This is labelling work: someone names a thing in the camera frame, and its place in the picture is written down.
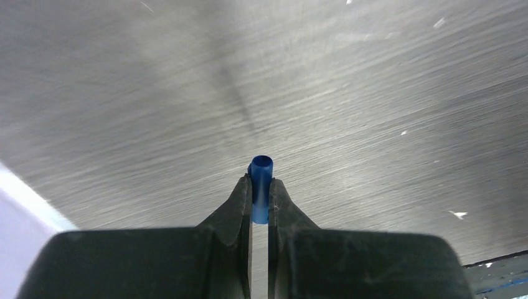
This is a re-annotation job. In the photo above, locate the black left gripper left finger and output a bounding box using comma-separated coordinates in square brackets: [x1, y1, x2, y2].
[17, 176, 252, 298]

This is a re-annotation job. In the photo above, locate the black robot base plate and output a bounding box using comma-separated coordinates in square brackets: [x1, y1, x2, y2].
[464, 250, 527, 299]

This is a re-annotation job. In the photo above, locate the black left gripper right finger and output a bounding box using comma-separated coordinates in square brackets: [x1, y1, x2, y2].
[268, 179, 473, 298]

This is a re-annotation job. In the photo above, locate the blue marker cap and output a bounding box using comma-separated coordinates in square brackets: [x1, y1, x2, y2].
[247, 155, 273, 225]

